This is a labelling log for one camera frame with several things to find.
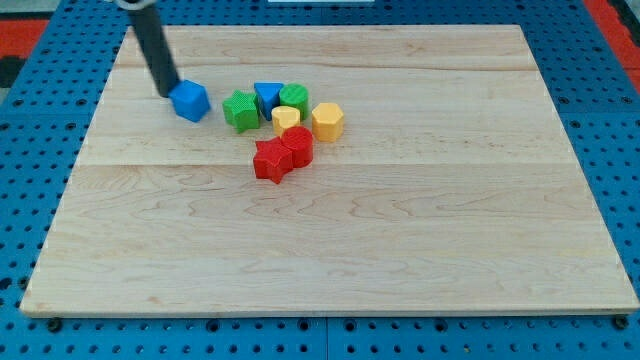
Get blue cube block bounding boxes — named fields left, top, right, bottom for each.
left=169, top=80, right=211, bottom=123

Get red star block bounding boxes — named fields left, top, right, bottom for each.
left=253, top=137, right=293, bottom=184

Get green star block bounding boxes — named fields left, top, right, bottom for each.
left=222, top=90, right=260, bottom=133

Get wooden board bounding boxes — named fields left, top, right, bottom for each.
left=20, top=25, right=639, bottom=318

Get red cylinder block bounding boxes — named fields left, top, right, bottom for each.
left=281, top=126, right=313, bottom=168

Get yellow hexagon block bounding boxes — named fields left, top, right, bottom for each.
left=312, top=103, right=344, bottom=142

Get yellow heart block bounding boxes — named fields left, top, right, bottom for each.
left=271, top=106, right=301, bottom=137

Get green cylinder block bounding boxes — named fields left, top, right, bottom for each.
left=279, top=83, right=309, bottom=120

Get blue triangle block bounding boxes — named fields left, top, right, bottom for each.
left=254, top=82, right=284, bottom=121

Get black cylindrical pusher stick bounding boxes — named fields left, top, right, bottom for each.
left=127, top=4, right=180, bottom=98

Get silver ring clamp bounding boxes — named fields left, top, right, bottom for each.
left=113, top=0, right=156, bottom=11

